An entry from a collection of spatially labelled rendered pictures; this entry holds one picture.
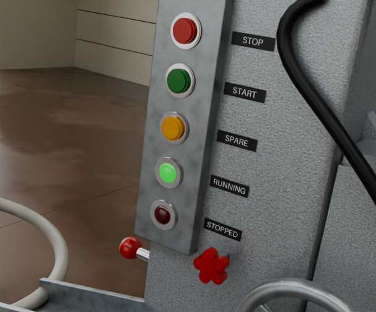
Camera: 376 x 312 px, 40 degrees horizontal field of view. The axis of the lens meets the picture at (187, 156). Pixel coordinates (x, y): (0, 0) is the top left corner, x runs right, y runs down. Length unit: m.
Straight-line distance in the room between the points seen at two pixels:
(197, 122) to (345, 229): 0.18
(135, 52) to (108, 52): 0.58
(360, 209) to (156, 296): 0.28
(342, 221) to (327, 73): 0.14
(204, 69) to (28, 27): 8.43
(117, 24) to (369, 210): 8.43
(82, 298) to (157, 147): 0.49
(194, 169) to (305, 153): 0.12
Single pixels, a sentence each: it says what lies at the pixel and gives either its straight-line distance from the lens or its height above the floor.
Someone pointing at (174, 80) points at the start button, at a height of 1.42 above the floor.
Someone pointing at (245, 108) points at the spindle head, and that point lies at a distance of 0.53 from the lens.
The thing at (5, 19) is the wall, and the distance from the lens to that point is 8.67.
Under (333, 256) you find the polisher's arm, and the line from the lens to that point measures 0.55.
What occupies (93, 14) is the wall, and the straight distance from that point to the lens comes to 9.25.
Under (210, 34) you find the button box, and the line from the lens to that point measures 0.53.
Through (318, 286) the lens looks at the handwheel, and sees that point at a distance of 0.50.
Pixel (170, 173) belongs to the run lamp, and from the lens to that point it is 0.56.
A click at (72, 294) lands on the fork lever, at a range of 1.02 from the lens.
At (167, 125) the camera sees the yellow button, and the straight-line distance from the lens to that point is 0.55.
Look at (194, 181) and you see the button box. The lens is 0.56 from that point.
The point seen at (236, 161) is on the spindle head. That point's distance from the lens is 0.55.
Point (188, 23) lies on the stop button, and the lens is 0.53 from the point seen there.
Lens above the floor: 1.51
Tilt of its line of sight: 17 degrees down
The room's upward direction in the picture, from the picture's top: 8 degrees clockwise
